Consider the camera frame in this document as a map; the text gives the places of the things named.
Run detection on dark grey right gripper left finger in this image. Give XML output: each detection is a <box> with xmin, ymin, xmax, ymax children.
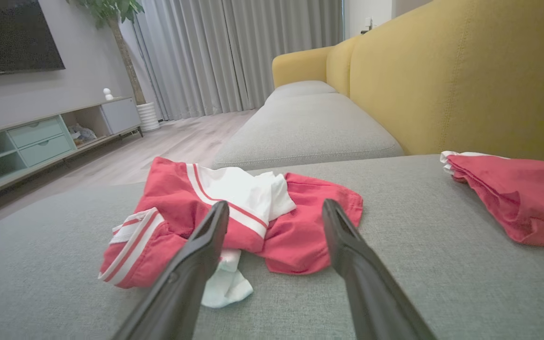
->
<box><xmin>111</xmin><ymin>200</ymin><xmax>230</xmax><ymax>340</ymax></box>

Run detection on small grey sofa seat cushion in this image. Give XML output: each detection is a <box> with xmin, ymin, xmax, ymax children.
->
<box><xmin>264</xmin><ymin>80</ymin><xmax>339</xmax><ymax>105</ymax></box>

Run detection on red shorts with white panels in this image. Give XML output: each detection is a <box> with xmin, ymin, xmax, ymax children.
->
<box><xmin>440</xmin><ymin>151</ymin><xmax>544</xmax><ymax>247</ymax></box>

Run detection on pale green tv cabinet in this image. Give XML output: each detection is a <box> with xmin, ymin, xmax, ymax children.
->
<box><xmin>0</xmin><ymin>97</ymin><xmax>144</xmax><ymax>204</ymax></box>

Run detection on black flat screen television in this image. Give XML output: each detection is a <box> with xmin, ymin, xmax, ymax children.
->
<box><xmin>0</xmin><ymin>0</ymin><xmax>66</xmax><ymax>77</ymax></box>

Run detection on colourful clutter in cabinet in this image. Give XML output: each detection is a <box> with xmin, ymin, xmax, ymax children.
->
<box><xmin>68</xmin><ymin>124</ymin><xmax>98</xmax><ymax>146</ymax></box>

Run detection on large grey sofa seat cushion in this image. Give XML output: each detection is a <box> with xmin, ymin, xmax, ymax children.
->
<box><xmin>0</xmin><ymin>154</ymin><xmax>544</xmax><ymax>340</ymax></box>

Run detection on yellow sofa backrest frame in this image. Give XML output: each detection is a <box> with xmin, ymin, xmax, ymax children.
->
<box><xmin>272</xmin><ymin>0</ymin><xmax>544</xmax><ymax>163</ymax></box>

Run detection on green indoor tree plant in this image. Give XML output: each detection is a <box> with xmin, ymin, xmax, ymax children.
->
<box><xmin>67</xmin><ymin>0</ymin><xmax>146</xmax><ymax>105</ymax></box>

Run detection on white ribbed plant pot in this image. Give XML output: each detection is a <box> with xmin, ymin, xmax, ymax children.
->
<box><xmin>136</xmin><ymin>102</ymin><xmax>161</xmax><ymax>132</ymax></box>

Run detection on red shirt with white sleeves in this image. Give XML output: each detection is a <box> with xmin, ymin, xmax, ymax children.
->
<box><xmin>98</xmin><ymin>157</ymin><xmax>364</xmax><ymax>308</ymax></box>

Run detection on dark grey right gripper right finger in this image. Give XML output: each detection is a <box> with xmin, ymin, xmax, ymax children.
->
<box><xmin>322</xmin><ymin>198</ymin><xmax>438</xmax><ymax>340</ymax></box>

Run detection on grey pleated curtain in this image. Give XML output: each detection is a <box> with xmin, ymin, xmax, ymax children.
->
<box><xmin>133</xmin><ymin>0</ymin><xmax>344</xmax><ymax>121</ymax></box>

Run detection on medium grey sofa seat cushion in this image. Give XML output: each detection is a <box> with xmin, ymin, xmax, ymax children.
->
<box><xmin>212</xmin><ymin>93</ymin><xmax>405</xmax><ymax>170</ymax></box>

